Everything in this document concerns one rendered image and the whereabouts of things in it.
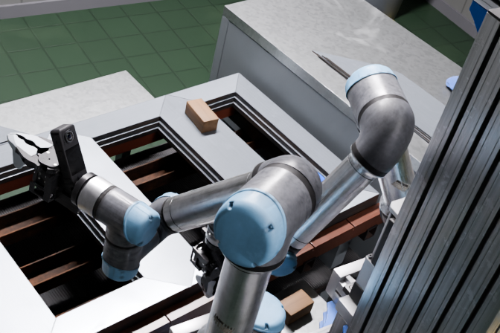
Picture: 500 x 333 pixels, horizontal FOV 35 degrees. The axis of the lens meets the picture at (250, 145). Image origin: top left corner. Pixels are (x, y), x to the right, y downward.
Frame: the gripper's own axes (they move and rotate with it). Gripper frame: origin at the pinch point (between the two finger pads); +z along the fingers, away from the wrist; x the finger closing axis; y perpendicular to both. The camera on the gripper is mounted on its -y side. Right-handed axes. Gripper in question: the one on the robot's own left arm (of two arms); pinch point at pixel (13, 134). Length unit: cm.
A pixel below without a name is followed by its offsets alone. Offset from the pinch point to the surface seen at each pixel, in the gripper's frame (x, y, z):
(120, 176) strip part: 67, 50, 14
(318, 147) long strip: 126, 42, -24
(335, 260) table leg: 115, 72, -47
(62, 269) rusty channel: 43, 72, 12
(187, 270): 50, 52, -23
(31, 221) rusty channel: 51, 71, 32
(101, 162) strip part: 68, 50, 22
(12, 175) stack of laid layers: 48, 56, 39
